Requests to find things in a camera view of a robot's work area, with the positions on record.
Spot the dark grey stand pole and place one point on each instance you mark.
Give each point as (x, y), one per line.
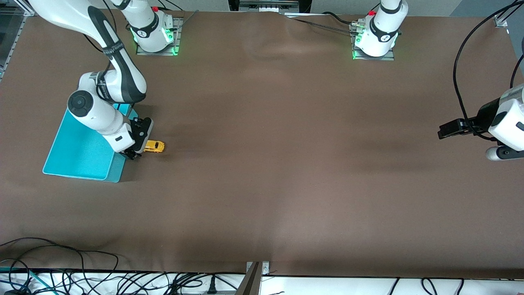
(250, 282)

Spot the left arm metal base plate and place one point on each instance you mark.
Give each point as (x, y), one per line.
(388, 56)

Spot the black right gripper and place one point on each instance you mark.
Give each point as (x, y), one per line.
(140, 132)

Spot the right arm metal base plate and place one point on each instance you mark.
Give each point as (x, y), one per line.
(179, 32)

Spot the yellow beetle toy car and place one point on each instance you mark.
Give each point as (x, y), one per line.
(154, 146)

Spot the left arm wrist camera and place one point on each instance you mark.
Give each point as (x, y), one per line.
(501, 153)

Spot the grey metal bracket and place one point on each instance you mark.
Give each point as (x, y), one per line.
(265, 268)

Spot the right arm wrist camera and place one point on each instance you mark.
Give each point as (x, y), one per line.
(145, 126)

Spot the black power plug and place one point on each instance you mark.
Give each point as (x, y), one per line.
(211, 287)

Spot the brown table cover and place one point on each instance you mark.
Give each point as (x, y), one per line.
(262, 184)

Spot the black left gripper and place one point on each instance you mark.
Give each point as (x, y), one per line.
(481, 118)

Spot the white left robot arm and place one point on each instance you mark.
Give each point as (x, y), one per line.
(382, 28)

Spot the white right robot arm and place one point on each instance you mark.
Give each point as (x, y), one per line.
(123, 78)

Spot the aluminium frame rail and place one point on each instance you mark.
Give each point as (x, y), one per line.
(24, 8)
(500, 20)

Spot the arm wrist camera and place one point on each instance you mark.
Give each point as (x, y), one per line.
(145, 126)
(501, 153)

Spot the cyan plastic bin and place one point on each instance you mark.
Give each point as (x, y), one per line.
(82, 159)

